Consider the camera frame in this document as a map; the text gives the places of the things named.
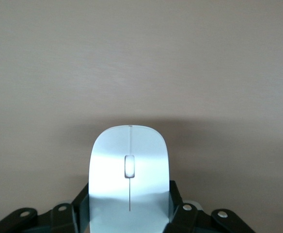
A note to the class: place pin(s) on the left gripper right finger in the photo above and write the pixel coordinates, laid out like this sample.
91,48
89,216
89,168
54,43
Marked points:
187,221

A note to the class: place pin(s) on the white computer mouse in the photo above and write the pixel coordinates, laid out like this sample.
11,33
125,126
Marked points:
112,170

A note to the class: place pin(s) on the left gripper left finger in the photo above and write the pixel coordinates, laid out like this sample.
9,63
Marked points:
59,221

